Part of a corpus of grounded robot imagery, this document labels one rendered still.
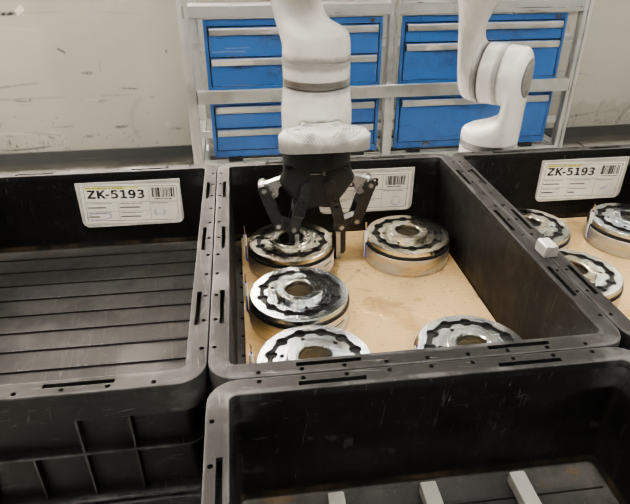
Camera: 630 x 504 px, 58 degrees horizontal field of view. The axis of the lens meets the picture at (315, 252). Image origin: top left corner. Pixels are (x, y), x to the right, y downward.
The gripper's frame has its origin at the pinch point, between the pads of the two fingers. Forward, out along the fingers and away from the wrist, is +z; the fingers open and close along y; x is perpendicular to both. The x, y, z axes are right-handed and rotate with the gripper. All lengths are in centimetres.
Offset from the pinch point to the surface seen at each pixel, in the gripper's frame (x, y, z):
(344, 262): 0.8, -3.3, 2.3
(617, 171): -7.5, -42.6, -4.2
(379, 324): 13.6, -4.8, 2.3
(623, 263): 5.3, -37.2, 2.4
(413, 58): -180, -64, 15
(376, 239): 1.2, -7.1, -0.8
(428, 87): -176, -71, 26
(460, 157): -7.0, -19.6, -7.6
